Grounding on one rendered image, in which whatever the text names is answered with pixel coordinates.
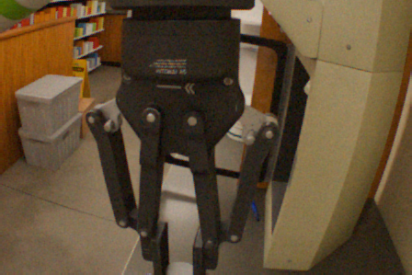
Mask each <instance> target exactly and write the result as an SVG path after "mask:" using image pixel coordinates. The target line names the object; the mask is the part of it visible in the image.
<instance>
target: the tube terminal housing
mask: <svg viewBox="0 0 412 275"><path fill-rule="evenodd" d="M310 1H316V2H319V3H322V5H323V6H324V7H323V13H322V15H323V16H322V22H321V25H322V26H321V32H320V38H319V45H318V52H317V58H315V59H312V58H306V57H304V56H303V55H301V54H300V53H299V51H298V49H297V47H296V48H295V52H294V55H295V56H298V58H299V59H300V61H301V62H302V64H303V66H304V67H305V69H306V72H307V73H308V74H309V76H310V88H309V92H308V99H307V103H306V107H305V114H304V118H303V126H302V129H301V133H300V137H299V141H298V145H297V149H296V150H297V154H298V156H297V160H296V164H295V169H294V172H293V175H292V181H291V183H290V186H289V183H288V187H287V190H286V192H285V194H284V198H283V202H282V205H281V209H280V213H279V215H278V219H277V222H276V225H275V229H274V232H273V234H272V235H271V192H270V189H271V182H272V181H271V180H270V184H269V187H268V190H267V195H266V197H265V204H266V211H265V236H264V242H265V246H264V257H263V258H264V266H263V268H267V269H270V268H272V269H293V270H309V269H310V268H312V267H314V266H315V264H317V263H318V262H320V261H321V260H323V259H324V258H325V257H327V256H328V255H329V254H331V253H332V251H334V250H336V249H337V248H338V247H339V246H340V245H342V244H343V243H345V242H346V241H347V240H348V239H349V238H350V236H351V234H352V232H353V229H354V227H355V225H356V222H357V221H358V218H359V216H360V214H361V210H362V207H363V206H364V203H365V201H366V200H367V198H368V194H369V191H370V188H371V186H372V183H373V181H374V176H375V174H376V172H377V169H378V165H379V163H380V161H381V158H382V154H383V149H384V147H385V144H386V140H387V137H388V132H389V131H390V127H391V124H392V120H393V116H394V114H395V106H396V101H397V98H398V94H399V90H400V86H401V82H402V77H403V71H404V67H405V61H406V53H407V47H408V42H409V36H410V30H411V24H412V0H310ZM295 56H294V60H295ZM294 60H293V63H294ZM271 179H272V176H271Z"/></svg>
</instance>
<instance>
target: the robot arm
mask: <svg viewBox="0 0 412 275"><path fill-rule="evenodd" d="M50 1H52V0H0V33H2V32H4V31H6V30H7V29H10V28H11V27H13V26H15V25H16V24H17V23H19V22H20V21H22V20H23V19H25V18H27V17H29V16H30V15H32V14H33V13H35V12H37V11H38V10H39V9H41V8H42V7H44V6H45V5H47V4H48V3H50ZM255 4H256V3H255V0H110V2H109V6H110V8H112V9H113V10H117V11H120V10H126V11H128V10H131V11H132V16H131V17H126V18H123V19H122V20H121V22H122V26H121V48H120V52H121V60H120V67H121V72H122V74H121V81H120V86H119V88H118V90H117V92H116V95H115V98H114V99H112V100H111V101H109V102H107V101H102V102H100V103H98V105H96V106H95V107H94V108H93V109H91V110H89V112H87V114H86V124H87V125H88V127H89V130H90V131H91V132H92V134H93V136H94V139H95V141H96V143H97V149H98V153H99V158H100V162H101V167H102V171H103V176H104V180H105V182H106V185H107V190H108V194H109V201H110V204H111V206H112V210H113V213H114V218H115V221H116V223H117V225H118V226H119V227H121V228H123V229H125V228H128V227H130V228H131V229H134V230H136V231H137V232H138V234H139V236H140V242H141V246H142V256H143V258H144V260H147V261H151V262H153V264H154V275H165V270H166V266H168V265H169V264H170V260H169V244H168V226H167V223H166V222H162V221H159V222H158V220H159V218H160V215H159V209H160V202H161V198H160V197H161V190H162V185H163V172H164V165H165V159H166V154H172V153H177V154H180V155H184V156H188V157H189V168H190V172H191V173H192V176H193V183H194V189H195V197H196V203H197V210H198V216H199V223H200V226H198V232H197V234H196V237H195V240H194V243H193V246H192V259H193V275H206V269H211V270H215V269H216V268H217V267H218V261H219V256H220V244H221V243H223V242H225V241H228V242H229V243H238V242H240V241H241V240H242V237H243V233H244V231H245V227H246V223H247V220H248V216H249V213H250V209H251V205H252V201H253V198H254V195H255V193H256V190H257V185H258V179H259V174H260V170H261V166H262V163H263V159H264V158H265V156H266V155H267V153H268V152H269V150H270V148H271V147H272V146H273V144H274V143H275V142H276V141H277V139H278V137H279V128H278V121H277V118H276V116H275V115H274V114H273V113H265V114H262V113H261V112H259V111H257V110H255V109H253V108H251V107H249V106H248V105H247V104H245V96H244V94H243V92H242V90H241V88H240V85H239V63H240V54H239V49H240V37H241V29H240V25H241V19H240V18H237V17H232V15H231V10H237V11H243V10H251V9H252V8H254V7H255ZM121 114H122V116H123V117H124V118H125V120H126V121H127V122H128V124H129V125H130V127H131V128H132V130H133V131H134V132H135V134H136V135H137V136H138V138H139V139H140V140H141V149H140V156H139V165H140V169H141V175H140V182H139V186H140V189H139V197H138V199H139V204H138V209H137V205H136V200H135V195H134V191H133V189H132V180H131V174H130V169H129V165H128V163H127V157H126V152H125V146H124V141H123V137H122V132H121V129H120V126H121V124H122V116H121ZM238 121H240V122H241V124H242V125H243V131H242V135H241V139H242V141H243V142H244V143H246V149H245V153H244V158H243V163H242V168H241V173H240V178H239V181H238V186H237V190H236V191H235V198H234V203H233V207H232V211H231V216H230V220H226V221H221V217H220V210H221V209H220V201H219V192H218V184H217V176H216V166H215V145H216V144H217V143H218V142H219V141H220V140H221V139H222V138H223V137H224V136H225V134H226V133H227V132H228V131H229V130H230V129H231V128H232V127H234V126H235V124H236V123H237V122H238ZM157 222H158V223H157Z"/></svg>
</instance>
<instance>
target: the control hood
mask: <svg viewBox="0 0 412 275"><path fill-rule="evenodd" d="M260 2H262V4H263V5H264V6H265V7H266V8H267V10H268V11H269V12H270V14H271V15H272V17H274V19H275V20H276V21H277V23H278V24H279V25H280V26H281V28H282V29H283V30H284V32H285V33H286V34H287V35H288V37H289V38H290V40H291V41H292V43H293V44H295V46H296V47H297V49H298V51H299V53H300V54H301V55H303V56H304V57H306V58H312V59H315V58H317V52H318V45H319V38H320V32H321V26H322V25H321V22H322V16H323V15H322V13H323V7H324V6H323V5H322V3H319V2H316V1H310V0H260Z"/></svg>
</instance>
